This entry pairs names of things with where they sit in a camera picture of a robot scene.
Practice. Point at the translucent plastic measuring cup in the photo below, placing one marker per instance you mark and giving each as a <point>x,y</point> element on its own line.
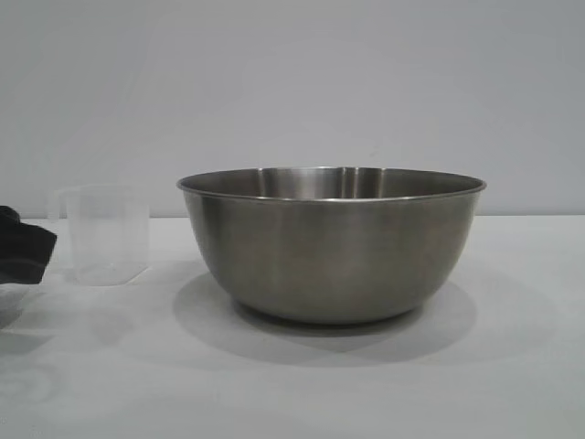
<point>109,233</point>

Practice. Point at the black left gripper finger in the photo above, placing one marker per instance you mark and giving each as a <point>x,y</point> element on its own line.
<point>8,215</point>
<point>27,253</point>

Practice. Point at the stainless steel mixing bowl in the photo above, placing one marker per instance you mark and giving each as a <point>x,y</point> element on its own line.
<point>329,251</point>

